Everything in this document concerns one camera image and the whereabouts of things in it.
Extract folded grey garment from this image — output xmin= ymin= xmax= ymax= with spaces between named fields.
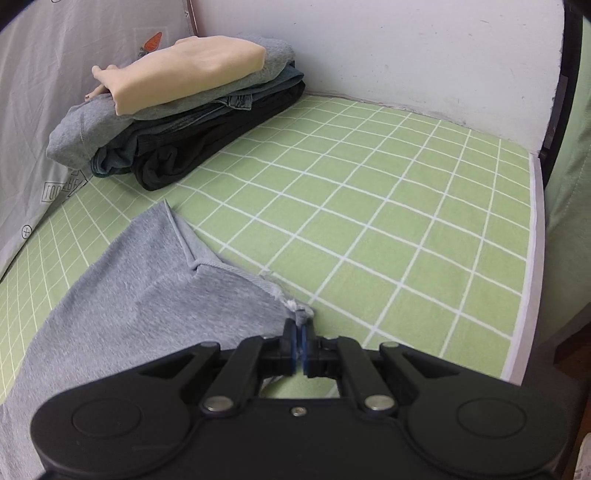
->
xmin=46 ymin=35 xmax=296 ymax=170

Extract grey printed quilt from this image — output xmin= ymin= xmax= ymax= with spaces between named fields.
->
xmin=1 ymin=1 xmax=193 ymax=270

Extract green checked bed sheet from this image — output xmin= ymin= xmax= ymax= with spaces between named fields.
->
xmin=1 ymin=96 xmax=540 ymax=392

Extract folded black garment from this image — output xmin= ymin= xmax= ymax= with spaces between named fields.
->
xmin=131 ymin=81 xmax=305 ymax=191

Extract grey sweatpants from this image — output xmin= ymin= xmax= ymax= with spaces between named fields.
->
xmin=1 ymin=202 xmax=314 ymax=479

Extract folded blue jeans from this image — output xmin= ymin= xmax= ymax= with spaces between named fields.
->
xmin=90 ymin=63 xmax=304 ymax=178

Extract folded beige garment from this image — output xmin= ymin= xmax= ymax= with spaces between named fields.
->
xmin=85 ymin=36 xmax=266 ymax=115

